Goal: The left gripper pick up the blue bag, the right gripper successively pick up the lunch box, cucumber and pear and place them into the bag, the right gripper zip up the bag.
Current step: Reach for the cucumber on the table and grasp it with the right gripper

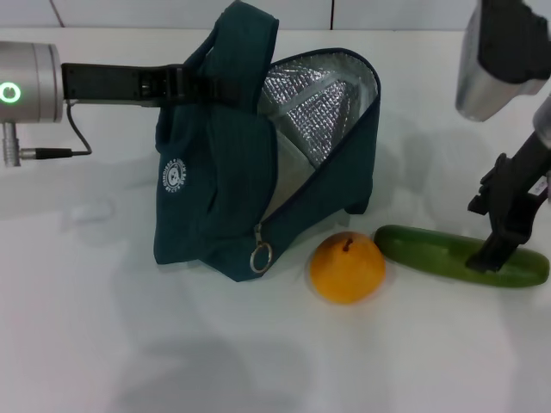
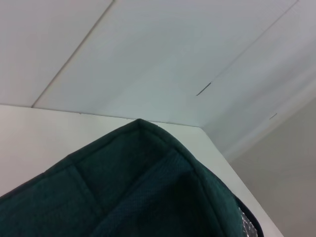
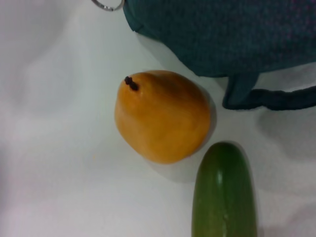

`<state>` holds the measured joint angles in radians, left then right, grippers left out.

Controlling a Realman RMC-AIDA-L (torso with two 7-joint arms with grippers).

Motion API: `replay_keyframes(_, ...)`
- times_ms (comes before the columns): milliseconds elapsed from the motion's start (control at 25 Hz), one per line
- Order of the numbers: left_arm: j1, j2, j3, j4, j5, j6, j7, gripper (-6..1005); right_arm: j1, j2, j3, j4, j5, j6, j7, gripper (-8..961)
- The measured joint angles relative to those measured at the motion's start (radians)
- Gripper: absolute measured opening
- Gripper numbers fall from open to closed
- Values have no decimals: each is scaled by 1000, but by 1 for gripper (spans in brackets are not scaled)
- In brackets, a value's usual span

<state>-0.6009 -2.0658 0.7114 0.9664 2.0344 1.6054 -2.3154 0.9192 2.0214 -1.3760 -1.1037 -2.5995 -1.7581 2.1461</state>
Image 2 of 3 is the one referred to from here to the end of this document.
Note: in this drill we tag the dark teal insulated lunch bag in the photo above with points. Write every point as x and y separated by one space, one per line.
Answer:
123 192

